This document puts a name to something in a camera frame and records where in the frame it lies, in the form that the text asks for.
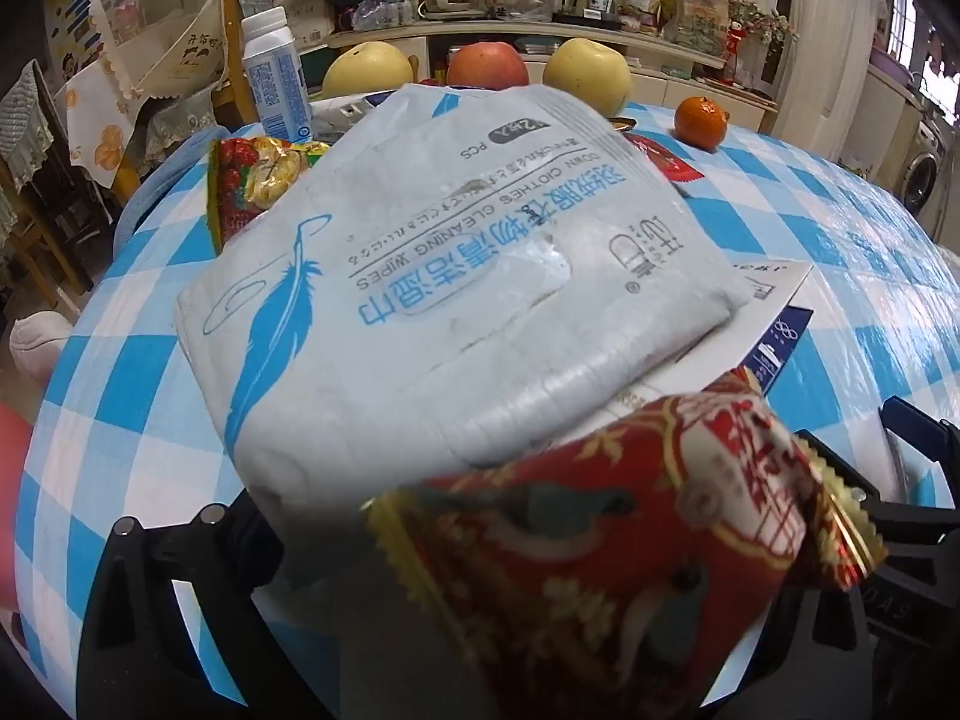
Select red apple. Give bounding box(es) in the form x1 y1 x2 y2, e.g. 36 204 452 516
448 43 530 91

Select white wooden sideboard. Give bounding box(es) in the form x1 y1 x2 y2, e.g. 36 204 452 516
328 15 781 137

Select red gold snack wrapper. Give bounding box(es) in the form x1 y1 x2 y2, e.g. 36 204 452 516
366 366 887 720

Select pack of small bottles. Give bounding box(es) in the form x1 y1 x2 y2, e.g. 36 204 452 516
352 0 418 32

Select washing machine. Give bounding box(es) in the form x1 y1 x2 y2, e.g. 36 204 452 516
898 118 947 220

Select yellow apple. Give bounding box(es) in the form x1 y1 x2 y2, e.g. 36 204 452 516
543 37 633 118

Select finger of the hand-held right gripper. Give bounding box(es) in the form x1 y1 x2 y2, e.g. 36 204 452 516
881 396 960 467
796 431 960 565

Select red ornament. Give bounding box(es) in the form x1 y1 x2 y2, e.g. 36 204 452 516
723 21 749 88

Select red yellow snack packet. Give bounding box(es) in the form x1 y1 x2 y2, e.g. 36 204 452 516
208 136 332 253

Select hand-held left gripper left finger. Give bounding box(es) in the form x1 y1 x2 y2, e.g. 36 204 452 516
75 499 331 720

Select large yellow pear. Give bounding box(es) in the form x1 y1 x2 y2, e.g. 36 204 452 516
322 41 415 100

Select cream mesh food cover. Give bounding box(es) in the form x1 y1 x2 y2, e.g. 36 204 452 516
96 0 227 100

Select white cloth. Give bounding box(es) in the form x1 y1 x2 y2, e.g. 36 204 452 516
9 309 74 377

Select mandarin orange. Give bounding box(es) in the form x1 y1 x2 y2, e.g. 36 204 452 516
673 95 731 152

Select white blue milk bottle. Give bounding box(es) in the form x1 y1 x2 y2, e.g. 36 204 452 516
240 6 313 143

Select orange-print white tablecloth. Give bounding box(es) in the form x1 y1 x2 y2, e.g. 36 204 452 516
64 58 152 190

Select printed paper bag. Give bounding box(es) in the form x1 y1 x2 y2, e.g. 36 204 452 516
666 0 733 58

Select small red wrapper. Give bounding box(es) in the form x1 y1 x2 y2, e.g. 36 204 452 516
621 131 706 185

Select artificial flowers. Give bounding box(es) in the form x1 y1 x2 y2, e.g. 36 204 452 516
731 0 800 53

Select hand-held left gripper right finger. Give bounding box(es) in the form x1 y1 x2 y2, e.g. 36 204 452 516
720 577 877 720

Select blue checkered tablecloth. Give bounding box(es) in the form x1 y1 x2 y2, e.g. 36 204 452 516
15 86 960 720

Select white blue cardboard box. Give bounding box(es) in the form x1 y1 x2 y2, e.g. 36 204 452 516
600 261 815 400

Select pink stool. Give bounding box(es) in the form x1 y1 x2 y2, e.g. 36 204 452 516
0 399 40 616

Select white wipes packet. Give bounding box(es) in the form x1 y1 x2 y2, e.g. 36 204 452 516
175 82 752 616

